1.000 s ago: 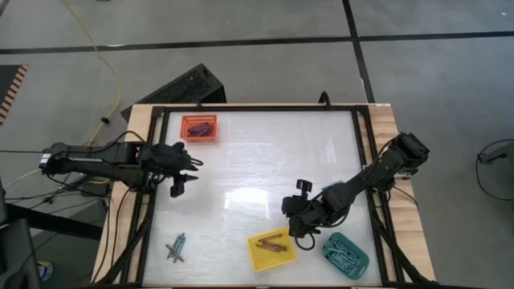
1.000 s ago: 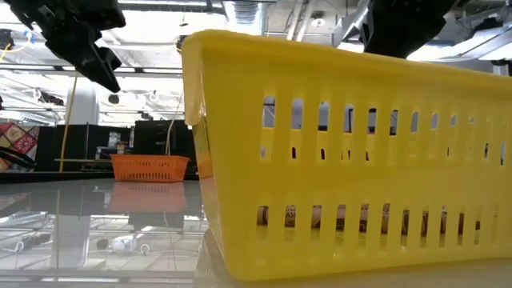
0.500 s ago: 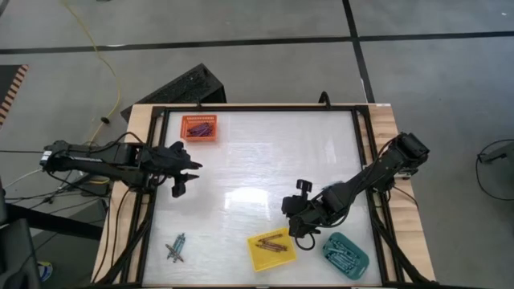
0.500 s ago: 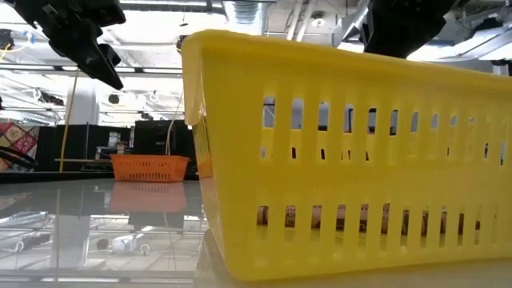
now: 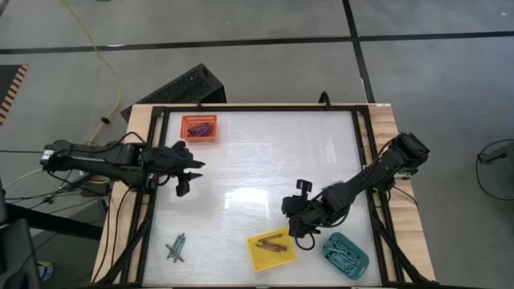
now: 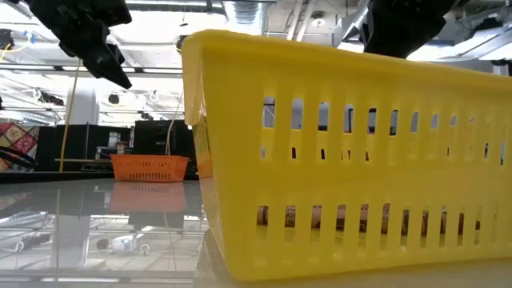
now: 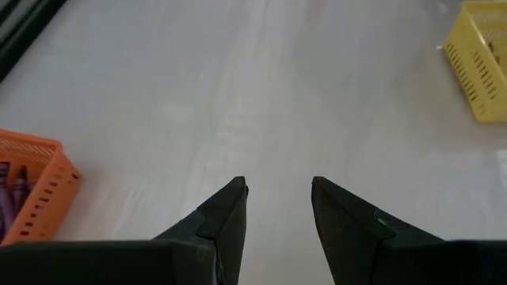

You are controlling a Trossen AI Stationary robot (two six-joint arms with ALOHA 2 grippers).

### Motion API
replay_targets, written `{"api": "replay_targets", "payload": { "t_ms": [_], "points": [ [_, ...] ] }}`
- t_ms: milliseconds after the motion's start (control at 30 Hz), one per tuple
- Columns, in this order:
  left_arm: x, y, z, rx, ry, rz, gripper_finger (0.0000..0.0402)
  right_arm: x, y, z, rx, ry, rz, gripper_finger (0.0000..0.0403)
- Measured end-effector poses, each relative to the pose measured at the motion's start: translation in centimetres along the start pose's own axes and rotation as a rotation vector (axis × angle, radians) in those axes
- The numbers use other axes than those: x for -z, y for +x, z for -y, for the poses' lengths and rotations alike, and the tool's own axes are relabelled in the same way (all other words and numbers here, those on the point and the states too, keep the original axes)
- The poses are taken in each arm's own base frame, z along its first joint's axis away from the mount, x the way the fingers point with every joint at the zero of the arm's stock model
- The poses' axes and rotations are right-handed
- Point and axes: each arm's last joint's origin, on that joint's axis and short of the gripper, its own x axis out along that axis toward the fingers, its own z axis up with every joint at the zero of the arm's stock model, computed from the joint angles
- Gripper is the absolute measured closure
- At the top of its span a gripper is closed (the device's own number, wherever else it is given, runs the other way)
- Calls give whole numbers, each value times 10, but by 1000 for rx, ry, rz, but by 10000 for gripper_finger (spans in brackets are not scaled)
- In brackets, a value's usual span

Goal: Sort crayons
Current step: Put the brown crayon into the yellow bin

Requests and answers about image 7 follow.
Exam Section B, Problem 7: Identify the yellow plastic basket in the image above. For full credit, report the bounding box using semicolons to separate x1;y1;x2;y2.
442;0;507;124

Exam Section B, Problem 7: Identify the orange plastic basket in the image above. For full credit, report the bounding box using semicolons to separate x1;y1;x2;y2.
0;128;83;246

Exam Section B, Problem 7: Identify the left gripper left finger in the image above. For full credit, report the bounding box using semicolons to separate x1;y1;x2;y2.
153;177;250;285

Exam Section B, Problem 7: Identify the purple crayon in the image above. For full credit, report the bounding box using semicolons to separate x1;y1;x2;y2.
13;165;32;213
0;161;16;238

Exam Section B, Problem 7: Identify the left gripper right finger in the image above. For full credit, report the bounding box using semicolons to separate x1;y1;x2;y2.
311;176;444;285

